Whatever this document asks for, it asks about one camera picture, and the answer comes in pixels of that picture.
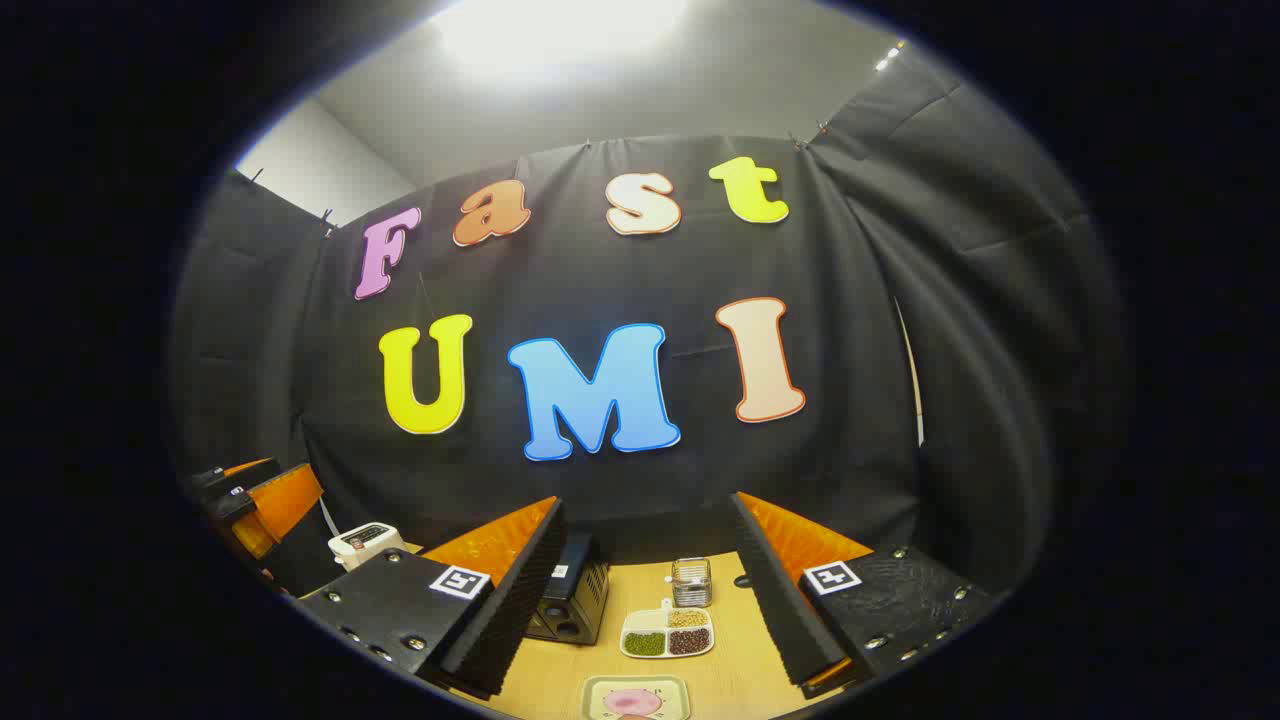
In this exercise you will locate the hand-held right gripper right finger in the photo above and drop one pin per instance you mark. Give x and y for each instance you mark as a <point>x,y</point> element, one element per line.
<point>790,610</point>

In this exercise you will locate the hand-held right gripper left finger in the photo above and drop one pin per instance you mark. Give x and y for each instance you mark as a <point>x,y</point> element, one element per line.
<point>510,620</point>

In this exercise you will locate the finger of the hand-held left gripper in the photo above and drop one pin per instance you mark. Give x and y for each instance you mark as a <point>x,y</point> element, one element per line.
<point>300,555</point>
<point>235,478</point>

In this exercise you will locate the black electric oven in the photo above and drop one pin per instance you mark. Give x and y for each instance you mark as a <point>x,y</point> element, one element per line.
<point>575,600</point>

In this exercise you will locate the pale square plate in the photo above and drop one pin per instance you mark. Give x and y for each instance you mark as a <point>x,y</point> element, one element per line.
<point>595,700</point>

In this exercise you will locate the white toaster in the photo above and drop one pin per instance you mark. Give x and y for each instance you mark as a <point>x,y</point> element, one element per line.
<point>365,545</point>

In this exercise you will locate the clear square jar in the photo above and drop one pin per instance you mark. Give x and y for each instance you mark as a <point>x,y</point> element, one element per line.
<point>691,582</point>

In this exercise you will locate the white divided plate with beans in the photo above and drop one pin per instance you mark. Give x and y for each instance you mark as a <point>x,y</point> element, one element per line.
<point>667,632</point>

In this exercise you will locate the black backdrop cloth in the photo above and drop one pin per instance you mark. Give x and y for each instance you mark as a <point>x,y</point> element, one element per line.
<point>560,270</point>

